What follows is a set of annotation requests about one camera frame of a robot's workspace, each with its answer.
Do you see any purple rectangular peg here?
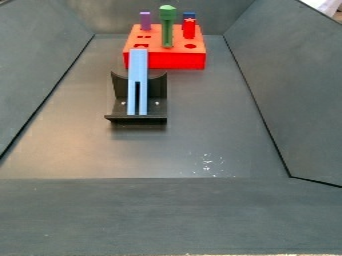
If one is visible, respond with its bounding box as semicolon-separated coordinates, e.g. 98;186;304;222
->
139;11;151;31

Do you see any dark blue peg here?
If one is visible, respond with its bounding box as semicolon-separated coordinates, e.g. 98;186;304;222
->
183;12;197;19

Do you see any red shape-sorting board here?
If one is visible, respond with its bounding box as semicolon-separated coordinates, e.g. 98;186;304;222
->
123;24;207;69

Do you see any black curved holder stand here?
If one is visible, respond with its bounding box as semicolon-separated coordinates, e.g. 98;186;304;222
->
105;73;167;124

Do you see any red star peg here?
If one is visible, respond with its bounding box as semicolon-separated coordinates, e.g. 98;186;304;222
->
183;18;197;39

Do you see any person in white shirt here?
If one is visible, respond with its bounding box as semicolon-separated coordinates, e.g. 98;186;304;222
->
301;0;342;17

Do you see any green triangular peg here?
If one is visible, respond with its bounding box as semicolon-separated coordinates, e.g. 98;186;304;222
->
159;5;177;48

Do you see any light blue double-square block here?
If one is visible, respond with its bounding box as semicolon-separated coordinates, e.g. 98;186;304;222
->
127;49;149;115

